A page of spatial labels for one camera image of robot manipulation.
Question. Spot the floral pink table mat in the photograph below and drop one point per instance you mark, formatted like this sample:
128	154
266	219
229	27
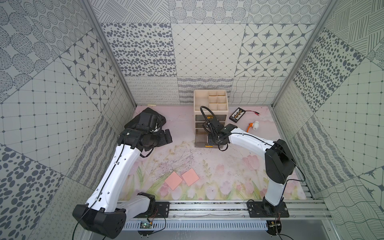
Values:
233	174

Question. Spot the black plastic tool case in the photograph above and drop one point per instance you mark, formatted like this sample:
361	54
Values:
132	124

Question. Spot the pink sticky pad left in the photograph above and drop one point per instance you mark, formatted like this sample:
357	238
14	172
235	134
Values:
173	181

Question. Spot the aluminium mounting rail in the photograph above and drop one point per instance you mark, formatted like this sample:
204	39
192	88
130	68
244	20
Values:
225	216

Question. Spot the beige drawer organizer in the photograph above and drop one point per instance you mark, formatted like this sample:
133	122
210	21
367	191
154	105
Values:
215	100

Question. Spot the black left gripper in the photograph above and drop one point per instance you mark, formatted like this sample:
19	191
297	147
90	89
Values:
163	137

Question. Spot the pink sticky pad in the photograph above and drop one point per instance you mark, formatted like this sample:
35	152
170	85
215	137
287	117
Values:
173	181
190	177

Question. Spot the black battery holder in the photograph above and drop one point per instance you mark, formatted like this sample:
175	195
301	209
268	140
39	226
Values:
239	113

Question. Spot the translucent drawer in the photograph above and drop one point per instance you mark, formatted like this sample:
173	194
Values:
201	118
199	125
202	139

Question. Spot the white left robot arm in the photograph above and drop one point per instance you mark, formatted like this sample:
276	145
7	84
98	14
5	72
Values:
100	214

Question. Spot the white glue bottle orange cap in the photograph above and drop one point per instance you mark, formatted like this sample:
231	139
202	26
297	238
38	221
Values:
254	126

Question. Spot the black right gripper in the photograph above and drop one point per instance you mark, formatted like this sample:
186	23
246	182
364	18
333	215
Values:
210	141

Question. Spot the pink sticky pad middle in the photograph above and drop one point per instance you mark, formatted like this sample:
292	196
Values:
190	177

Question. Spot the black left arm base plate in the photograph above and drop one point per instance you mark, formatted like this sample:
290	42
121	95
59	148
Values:
160	209

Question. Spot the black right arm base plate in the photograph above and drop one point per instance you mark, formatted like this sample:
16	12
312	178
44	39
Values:
265	210

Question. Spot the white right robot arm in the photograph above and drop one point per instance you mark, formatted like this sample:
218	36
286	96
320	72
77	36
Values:
279	161

